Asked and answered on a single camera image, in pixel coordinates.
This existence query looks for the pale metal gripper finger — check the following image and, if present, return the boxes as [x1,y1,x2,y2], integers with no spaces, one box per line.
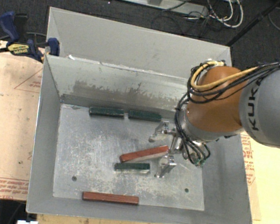
[148,118,179,146]
[154,153,179,181]

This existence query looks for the grey metal bin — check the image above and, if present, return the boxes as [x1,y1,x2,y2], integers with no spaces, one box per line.
[14,6,280,224]

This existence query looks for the dark green flat block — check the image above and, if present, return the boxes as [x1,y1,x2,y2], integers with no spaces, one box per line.
[113,157,152,177]
[88,103,126,122]
[127,108,163,125]

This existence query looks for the red-brown flat block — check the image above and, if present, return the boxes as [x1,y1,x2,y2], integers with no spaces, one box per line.
[118,137,171,171]
[81,187,140,210]

